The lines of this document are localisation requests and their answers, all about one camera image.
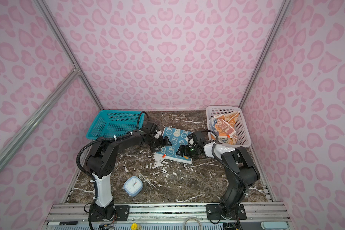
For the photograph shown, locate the white grey device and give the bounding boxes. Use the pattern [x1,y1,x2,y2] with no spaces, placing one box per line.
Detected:
[261,221,288,230]

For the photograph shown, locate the clear tube loop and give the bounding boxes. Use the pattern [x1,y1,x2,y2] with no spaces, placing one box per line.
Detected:
[183,217,203,230]

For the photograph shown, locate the black white marker pen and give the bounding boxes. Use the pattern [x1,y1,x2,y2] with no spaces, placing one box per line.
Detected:
[47,221,78,226]

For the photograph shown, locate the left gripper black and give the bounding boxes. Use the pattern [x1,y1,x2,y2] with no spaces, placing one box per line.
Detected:
[147,136,172,153]

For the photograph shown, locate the right aluminium corner post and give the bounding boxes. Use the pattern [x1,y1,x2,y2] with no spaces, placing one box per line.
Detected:
[239,0,294,110]

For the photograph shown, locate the yellow cap object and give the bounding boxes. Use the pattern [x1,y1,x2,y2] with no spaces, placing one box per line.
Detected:
[131,223,142,230]

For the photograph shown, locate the aluminium corner frame post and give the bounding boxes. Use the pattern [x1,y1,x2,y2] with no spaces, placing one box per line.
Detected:
[34,0,104,110]

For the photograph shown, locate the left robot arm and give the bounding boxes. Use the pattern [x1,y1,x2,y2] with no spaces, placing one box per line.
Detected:
[85,130,172,224]

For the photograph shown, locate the white plastic basket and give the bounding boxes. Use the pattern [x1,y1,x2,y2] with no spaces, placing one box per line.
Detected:
[206,105,252,147]

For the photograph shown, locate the teal plastic basket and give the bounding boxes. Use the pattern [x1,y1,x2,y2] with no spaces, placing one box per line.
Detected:
[86,110,145,140]

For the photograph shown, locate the diagonal aluminium frame bar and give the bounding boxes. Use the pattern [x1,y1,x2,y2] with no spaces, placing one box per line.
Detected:
[0,68,80,173]

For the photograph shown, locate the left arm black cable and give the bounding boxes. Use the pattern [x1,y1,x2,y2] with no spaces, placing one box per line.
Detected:
[76,111,150,230]

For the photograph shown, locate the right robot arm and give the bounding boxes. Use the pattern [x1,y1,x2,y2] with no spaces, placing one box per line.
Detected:
[176,141,260,221]

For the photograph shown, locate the orange white towel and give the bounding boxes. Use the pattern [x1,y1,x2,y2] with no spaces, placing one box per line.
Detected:
[209,111,239,145]

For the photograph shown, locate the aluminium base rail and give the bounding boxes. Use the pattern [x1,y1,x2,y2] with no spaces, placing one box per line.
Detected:
[43,202,293,230]

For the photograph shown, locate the blue bunny pattern towel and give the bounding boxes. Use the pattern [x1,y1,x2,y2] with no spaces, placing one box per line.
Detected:
[155,127,192,164]

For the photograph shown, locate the light blue alarm clock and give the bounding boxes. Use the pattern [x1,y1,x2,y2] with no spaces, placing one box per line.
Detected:
[123,176,143,197]

